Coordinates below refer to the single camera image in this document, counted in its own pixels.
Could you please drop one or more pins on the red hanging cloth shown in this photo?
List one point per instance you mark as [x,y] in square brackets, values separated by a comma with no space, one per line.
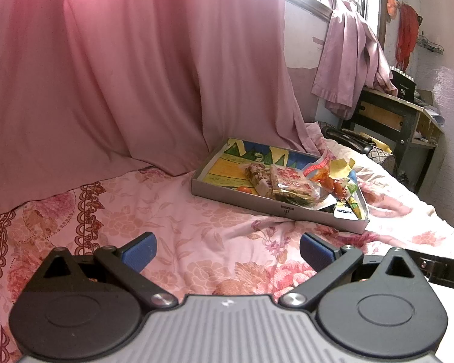
[406,34]

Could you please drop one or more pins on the patterned handbag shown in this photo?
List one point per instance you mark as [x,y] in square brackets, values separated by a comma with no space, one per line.
[380,155]

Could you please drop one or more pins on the green striped stick packet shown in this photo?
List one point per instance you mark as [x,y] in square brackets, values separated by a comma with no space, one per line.
[355,208]

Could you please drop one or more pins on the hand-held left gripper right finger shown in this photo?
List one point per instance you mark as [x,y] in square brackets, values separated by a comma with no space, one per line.
[316,249]

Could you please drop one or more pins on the nut bar packet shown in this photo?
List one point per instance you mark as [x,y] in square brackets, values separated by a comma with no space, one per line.
[259,176]

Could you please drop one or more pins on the orange snack packet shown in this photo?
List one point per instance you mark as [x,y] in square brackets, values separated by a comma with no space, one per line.
[325,178]

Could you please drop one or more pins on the lilac tied curtain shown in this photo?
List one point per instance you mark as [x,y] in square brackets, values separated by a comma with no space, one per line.
[348,56]

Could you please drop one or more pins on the orange wall ornament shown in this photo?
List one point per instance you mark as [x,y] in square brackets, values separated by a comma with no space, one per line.
[392,4]

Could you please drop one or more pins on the dark wooden desk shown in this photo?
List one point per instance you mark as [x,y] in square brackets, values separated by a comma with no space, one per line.
[404,121]

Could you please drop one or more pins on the tangerine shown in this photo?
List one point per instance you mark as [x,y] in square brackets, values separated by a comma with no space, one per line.
[245,190]

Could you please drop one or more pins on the red and white cracker packet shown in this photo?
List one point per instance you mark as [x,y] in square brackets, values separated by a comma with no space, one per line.
[291,181]

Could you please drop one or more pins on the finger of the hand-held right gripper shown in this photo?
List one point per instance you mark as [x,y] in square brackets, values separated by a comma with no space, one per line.
[425,264]

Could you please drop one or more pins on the pink floral blanket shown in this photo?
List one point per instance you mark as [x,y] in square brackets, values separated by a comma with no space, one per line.
[155,227]

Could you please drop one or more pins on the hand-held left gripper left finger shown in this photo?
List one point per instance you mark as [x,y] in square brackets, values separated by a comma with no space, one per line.
[140,251]

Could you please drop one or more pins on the black desk sign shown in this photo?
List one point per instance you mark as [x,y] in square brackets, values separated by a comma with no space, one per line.
[403,89]

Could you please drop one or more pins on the pink curtain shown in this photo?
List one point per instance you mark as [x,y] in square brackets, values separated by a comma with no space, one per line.
[136,64]

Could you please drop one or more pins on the white packet with blue label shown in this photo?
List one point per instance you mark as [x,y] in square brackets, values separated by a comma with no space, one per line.
[344,211]

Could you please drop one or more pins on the grey box with colourful lining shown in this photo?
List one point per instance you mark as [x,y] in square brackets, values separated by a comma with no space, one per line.
[227,166]

